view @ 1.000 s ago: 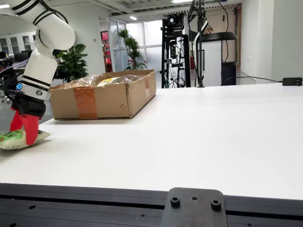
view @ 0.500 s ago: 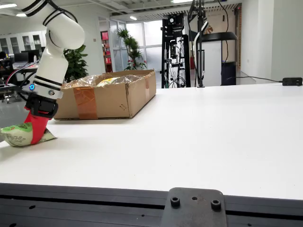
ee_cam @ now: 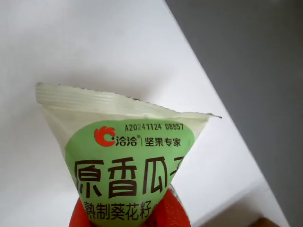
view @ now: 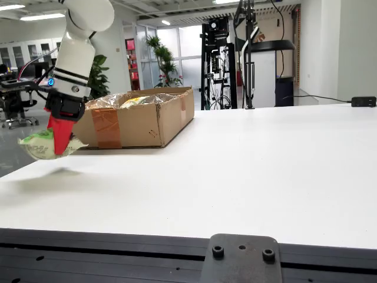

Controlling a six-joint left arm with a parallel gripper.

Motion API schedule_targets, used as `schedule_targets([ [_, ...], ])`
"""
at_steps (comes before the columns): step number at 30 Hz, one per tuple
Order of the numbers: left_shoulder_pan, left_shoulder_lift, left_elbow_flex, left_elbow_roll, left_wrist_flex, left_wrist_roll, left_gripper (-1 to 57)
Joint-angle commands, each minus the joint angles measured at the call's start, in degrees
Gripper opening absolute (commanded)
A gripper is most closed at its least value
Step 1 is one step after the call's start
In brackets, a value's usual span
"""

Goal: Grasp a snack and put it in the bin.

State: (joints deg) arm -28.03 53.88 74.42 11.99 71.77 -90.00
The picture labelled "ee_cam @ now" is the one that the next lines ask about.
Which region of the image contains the green sunflower seed snack pack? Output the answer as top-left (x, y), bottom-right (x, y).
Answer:
top-left (35, 82), bottom-right (223, 227)

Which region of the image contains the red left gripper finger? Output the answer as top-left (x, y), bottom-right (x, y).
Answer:
top-left (68, 198), bottom-right (92, 227)

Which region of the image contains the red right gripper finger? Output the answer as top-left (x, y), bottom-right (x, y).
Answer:
top-left (144, 186), bottom-right (191, 227)

